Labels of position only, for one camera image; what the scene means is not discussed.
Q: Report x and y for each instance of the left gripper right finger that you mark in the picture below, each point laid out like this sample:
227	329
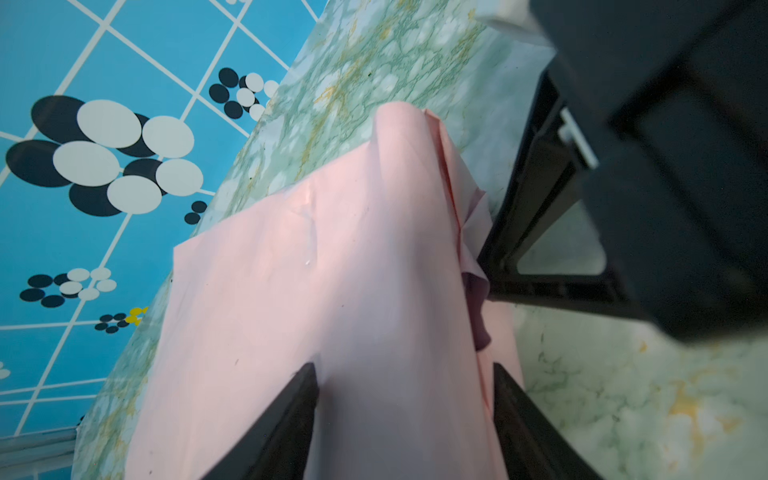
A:
531	447

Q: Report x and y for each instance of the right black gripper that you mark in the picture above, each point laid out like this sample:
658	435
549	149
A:
655	113

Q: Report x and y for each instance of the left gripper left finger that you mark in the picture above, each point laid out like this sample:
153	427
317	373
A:
277	445

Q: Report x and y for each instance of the purple wrapping paper sheet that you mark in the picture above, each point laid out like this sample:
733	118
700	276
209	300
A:
367	269

